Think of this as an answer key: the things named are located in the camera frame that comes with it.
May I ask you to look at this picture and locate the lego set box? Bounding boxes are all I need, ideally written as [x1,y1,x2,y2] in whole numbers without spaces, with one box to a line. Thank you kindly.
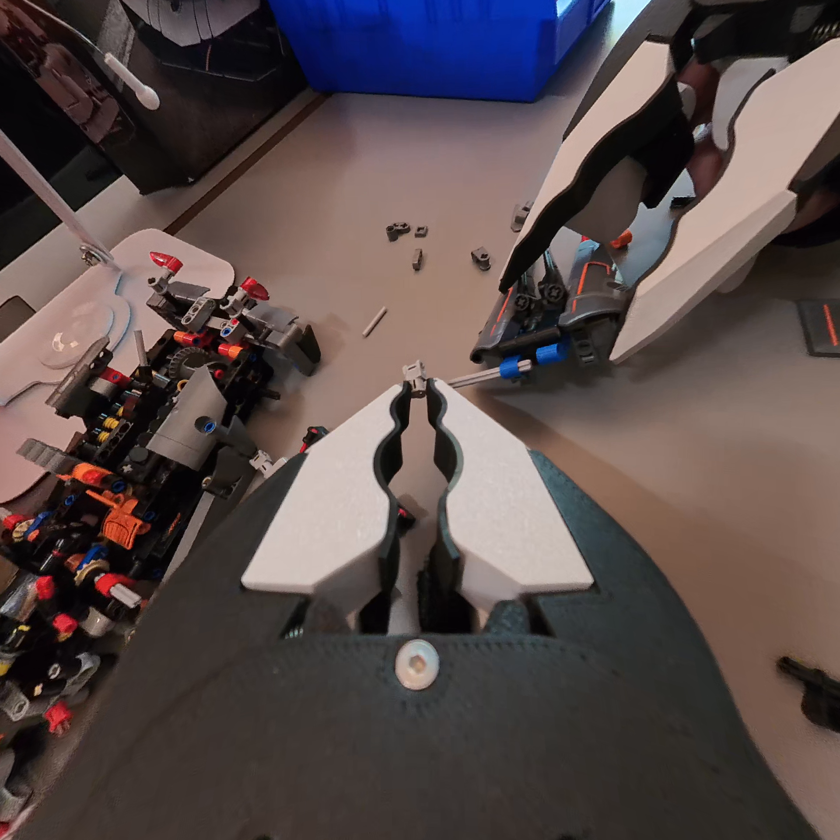
[0,0,309,196]

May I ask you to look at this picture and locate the blue plastic bin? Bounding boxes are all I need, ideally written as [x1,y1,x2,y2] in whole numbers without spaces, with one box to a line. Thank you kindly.
[268,0,614,102]

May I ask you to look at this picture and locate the large lego vehicle build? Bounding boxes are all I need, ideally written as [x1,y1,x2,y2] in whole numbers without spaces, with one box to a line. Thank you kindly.
[0,251,322,821]

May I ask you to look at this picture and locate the dark grey orange-striped lego tile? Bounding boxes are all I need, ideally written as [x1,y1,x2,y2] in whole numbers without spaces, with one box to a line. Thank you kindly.
[796,298,840,358]

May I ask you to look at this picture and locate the long light grey lego axle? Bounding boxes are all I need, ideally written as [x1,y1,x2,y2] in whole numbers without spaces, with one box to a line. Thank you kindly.
[448,364,532,388]

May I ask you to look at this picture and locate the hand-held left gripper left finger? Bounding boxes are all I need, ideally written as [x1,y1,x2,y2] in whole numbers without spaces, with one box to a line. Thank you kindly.
[241,382,413,634]

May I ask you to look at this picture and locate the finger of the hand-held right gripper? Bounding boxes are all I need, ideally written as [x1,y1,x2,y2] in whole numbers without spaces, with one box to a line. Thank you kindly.
[497,39,697,294]
[609,39,840,364]

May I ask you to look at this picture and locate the white rounded base plate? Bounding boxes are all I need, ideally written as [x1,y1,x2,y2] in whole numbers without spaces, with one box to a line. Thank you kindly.
[0,228,236,506]

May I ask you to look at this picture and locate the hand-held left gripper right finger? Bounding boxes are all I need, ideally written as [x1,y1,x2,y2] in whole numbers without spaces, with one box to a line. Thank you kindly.
[423,379,595,634]

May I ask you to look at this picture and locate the black lego T connector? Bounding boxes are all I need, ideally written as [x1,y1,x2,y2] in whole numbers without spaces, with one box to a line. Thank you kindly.
[777,656,840,728]

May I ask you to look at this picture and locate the clear plastic disc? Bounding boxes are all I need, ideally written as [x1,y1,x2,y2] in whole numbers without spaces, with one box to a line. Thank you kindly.
[39,301,118,368]

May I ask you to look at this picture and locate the grey winged lego assembly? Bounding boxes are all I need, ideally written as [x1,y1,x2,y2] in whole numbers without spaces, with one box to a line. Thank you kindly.
[471,230,634,368]

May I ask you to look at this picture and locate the white cable plug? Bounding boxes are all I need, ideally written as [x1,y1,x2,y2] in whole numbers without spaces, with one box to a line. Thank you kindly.
[104,52,160,110]

